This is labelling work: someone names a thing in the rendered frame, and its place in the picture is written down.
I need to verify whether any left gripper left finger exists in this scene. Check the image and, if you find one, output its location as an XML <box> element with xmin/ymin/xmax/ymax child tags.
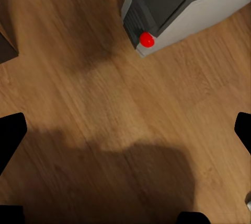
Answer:
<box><xmin>0</xmin><ymin>112</ymin><xmax>27</xmax><ymax>174</ymax></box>

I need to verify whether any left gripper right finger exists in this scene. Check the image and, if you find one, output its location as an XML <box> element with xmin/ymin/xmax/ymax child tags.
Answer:
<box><xmin>234</xmin><ymin>112</ymin><xmax>251</xmax><ymax>154</ymax></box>

